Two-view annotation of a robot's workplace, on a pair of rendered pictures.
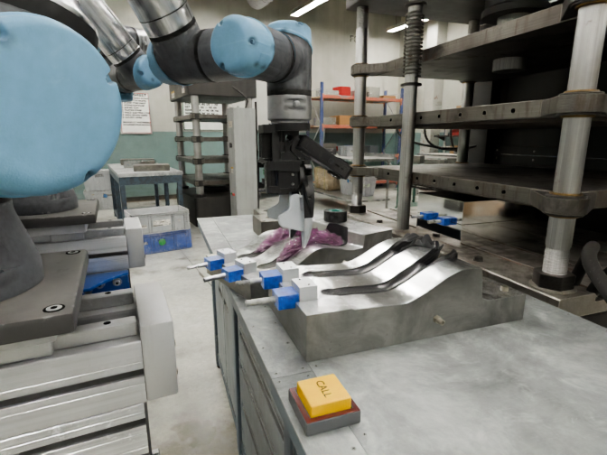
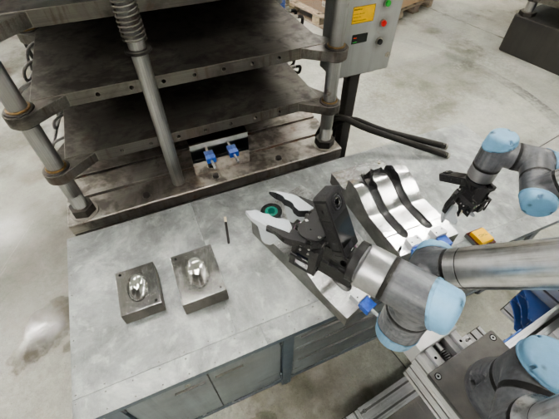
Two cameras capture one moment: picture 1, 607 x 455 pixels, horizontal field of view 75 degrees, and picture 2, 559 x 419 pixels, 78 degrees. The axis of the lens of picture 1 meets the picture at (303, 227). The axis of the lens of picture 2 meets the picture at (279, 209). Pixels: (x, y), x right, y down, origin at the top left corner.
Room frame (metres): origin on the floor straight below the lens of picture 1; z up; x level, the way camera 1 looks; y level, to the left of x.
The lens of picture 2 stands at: (1.33, 0.73, 1.92)
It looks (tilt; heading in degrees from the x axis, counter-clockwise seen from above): 49 degrees down; 267
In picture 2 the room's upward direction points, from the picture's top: straight up
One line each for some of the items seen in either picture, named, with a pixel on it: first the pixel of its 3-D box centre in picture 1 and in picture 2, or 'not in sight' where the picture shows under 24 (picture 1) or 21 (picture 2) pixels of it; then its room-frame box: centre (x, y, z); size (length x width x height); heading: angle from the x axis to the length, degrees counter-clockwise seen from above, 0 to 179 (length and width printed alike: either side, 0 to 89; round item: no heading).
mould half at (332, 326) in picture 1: (391, 283); (388, 201); (0.82, -0.20, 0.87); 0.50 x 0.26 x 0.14; 110
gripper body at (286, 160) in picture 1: (285, 159); (472, 192); (0.69, 0.03, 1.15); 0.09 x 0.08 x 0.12; 110
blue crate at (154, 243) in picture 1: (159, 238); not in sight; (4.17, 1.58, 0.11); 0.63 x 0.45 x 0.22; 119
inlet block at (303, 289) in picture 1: (280, 298); (445, 244); (0.69, 0.04, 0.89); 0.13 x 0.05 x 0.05; 110
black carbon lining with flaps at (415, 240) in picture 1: (384, 262); (392, 196); (0.83, -0.18, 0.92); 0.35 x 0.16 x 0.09; 110
